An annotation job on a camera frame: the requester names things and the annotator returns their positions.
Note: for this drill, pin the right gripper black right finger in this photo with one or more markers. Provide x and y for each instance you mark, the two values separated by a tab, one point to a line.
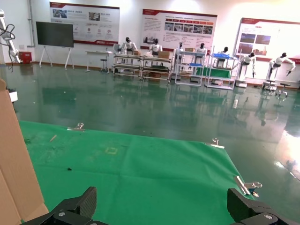
239	206

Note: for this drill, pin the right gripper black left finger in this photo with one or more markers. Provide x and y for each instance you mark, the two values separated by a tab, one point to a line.
86	204

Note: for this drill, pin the brown cardboard mailer box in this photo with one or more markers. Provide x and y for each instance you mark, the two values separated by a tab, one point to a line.
14	152

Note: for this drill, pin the white industrial robot arm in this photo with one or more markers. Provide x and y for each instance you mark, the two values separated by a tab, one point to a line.
11	47

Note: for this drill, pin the red box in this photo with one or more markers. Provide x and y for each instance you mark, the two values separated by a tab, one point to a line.
25	57

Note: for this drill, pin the green table cloth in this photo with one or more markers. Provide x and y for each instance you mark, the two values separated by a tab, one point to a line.
140	175

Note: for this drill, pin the small wooden stick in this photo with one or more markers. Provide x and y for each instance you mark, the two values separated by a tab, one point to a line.
53	138

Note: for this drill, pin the black round stool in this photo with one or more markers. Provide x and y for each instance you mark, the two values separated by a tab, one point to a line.
285	84
104	60

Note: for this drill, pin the metal tube shelf rack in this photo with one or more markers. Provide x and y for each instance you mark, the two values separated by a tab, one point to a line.
155	69
127	66

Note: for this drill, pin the white rack with blue bins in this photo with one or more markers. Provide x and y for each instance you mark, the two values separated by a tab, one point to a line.
221	56
194	64

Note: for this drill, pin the white side table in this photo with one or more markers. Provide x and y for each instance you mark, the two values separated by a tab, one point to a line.
98	52

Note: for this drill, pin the brown carton on rack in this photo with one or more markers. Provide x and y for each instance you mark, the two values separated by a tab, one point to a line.
164	54
189	49

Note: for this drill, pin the black display on white stand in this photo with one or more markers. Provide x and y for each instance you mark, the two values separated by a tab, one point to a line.
55	34

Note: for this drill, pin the white red wall poster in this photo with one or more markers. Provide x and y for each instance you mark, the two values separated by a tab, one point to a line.
178	28
264	39
93	23

